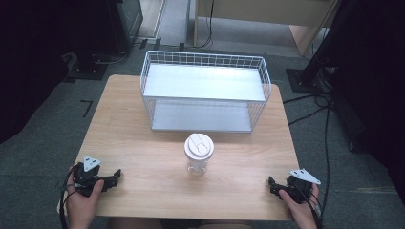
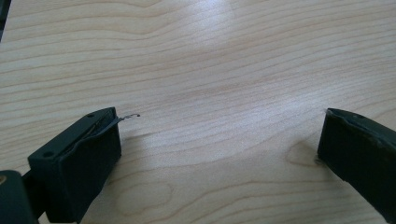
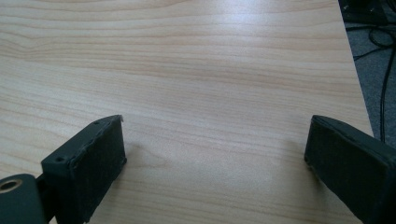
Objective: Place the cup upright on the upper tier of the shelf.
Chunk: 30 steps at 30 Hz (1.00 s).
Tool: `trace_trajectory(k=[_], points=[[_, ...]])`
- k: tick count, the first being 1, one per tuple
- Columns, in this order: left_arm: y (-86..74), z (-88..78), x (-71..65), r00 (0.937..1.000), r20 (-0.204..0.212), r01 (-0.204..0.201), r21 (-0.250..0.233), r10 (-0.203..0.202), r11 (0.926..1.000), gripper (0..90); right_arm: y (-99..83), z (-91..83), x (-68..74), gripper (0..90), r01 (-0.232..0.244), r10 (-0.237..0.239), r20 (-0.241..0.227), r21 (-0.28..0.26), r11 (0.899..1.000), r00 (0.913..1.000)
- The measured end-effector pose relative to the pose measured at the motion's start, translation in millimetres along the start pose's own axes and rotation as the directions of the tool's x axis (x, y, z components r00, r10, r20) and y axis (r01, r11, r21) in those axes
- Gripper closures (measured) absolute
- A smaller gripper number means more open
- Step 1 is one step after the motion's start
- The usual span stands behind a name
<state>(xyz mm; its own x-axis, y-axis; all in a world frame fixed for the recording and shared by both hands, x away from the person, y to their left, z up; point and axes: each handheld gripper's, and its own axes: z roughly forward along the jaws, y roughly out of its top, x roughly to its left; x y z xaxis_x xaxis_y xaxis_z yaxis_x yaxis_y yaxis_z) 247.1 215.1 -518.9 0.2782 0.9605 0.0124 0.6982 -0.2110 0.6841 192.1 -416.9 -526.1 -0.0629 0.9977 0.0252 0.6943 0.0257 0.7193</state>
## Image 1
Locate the person's left hand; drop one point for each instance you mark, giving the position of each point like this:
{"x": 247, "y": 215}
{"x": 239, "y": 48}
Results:
{"x": 81, "y": 206}

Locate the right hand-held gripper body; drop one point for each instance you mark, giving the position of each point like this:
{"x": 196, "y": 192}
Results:
{"x": 299, "y": 187}

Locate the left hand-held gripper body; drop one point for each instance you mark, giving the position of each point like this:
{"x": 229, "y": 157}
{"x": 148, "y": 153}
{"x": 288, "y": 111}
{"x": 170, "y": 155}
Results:
{"x": 86, "y": 178}

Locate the light wooden furniture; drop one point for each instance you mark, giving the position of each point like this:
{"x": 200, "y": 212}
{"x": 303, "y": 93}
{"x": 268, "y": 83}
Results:
{"x": 254, "y": 12}

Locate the clear cup with white lid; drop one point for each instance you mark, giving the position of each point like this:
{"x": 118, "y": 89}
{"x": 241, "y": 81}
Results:
{"x": 198, "y": 152}

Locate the dark cabinet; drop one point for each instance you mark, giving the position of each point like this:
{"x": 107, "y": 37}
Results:
{"x": 127, "y": 22}

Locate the black stand base plate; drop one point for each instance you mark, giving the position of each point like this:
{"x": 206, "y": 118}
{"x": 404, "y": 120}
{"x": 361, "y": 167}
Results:
{"x": 302, "y": 81}
{"x": 87, "y": 68}

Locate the person's right hand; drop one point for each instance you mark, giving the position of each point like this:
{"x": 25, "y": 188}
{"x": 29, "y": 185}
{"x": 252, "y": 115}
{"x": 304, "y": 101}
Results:
{"x": 301, "y": 213}

